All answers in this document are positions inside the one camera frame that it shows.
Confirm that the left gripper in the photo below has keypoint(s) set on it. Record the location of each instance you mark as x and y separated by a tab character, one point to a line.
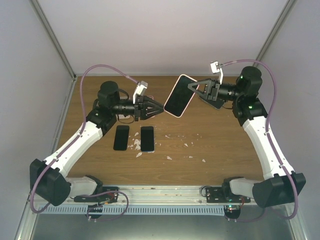
147	104

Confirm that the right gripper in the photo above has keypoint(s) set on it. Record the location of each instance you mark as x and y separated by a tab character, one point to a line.
211	89

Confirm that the blue phone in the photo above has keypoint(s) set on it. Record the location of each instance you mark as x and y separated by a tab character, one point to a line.
147	139

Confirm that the cream cased phone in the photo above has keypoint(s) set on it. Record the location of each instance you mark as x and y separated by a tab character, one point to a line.
179	97

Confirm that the bare black phone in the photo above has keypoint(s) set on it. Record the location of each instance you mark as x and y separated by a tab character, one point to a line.
218	104

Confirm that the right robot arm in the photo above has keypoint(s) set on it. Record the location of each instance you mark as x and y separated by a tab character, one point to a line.
281	184

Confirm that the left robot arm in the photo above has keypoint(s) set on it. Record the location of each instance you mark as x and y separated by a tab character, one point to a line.
49	177

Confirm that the white debris pile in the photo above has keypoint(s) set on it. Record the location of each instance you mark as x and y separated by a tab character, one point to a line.
135	144

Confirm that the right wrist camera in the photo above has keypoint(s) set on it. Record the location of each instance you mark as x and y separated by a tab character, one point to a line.
217	68

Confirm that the aluminium front rail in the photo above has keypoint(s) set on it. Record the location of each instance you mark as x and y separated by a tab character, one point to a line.
155	195

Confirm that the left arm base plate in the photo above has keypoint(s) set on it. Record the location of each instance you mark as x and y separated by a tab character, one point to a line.
110	197

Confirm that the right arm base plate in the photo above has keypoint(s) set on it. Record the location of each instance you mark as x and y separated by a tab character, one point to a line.
215	195

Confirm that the slotted cable duct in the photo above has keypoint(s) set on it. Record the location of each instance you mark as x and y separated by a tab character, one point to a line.
188	210

